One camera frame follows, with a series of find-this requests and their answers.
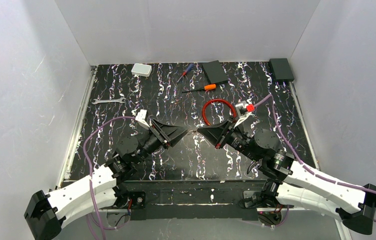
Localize red cable lock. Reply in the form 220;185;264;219
201;98;237;126

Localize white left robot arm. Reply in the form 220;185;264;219
23;119;188;240

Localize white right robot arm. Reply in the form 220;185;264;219
197;120;376;235

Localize black pliers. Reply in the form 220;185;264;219
246;159;263;177

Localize silver open-end wrench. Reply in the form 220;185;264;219
91;97;126;105

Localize black flat plate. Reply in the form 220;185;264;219
202;60;229;85

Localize blue red screwdriver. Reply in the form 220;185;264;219
177;63;194;83

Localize white plastic box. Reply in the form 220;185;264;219
131;63;152;77

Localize black electronics box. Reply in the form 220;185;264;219
269;58;295;83

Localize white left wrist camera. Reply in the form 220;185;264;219
135;109;150;130

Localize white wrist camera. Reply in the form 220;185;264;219
135;109;150;130
235;101;255;127

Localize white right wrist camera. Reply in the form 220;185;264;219
235;101;255;127

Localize orange handled screwdriver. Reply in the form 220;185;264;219
182;84;217;93

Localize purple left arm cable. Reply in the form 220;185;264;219
82;115;137;240

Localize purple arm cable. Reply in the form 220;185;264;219
82;115;137;240
253;93;376;223

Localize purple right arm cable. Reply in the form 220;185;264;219
253;93;376;223

